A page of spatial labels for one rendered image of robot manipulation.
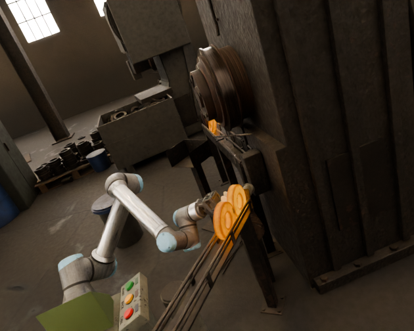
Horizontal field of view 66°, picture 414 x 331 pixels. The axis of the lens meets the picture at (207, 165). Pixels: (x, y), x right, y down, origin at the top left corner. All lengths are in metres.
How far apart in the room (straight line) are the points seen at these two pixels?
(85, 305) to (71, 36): 10.51
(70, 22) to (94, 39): 0.85
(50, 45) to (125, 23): 7.89
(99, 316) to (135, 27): 3.28
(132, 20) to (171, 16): 0.49
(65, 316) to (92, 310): 0.14
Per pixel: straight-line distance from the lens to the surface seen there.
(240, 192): 1.47
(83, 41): 11.84
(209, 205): 1.51
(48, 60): 12.06
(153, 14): 4.34
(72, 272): 2.09
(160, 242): 1.51
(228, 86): 1.57
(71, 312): 2.04
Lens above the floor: 1.48
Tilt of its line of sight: 24 degrees down
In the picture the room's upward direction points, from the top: 20 degrees counter-clockwise
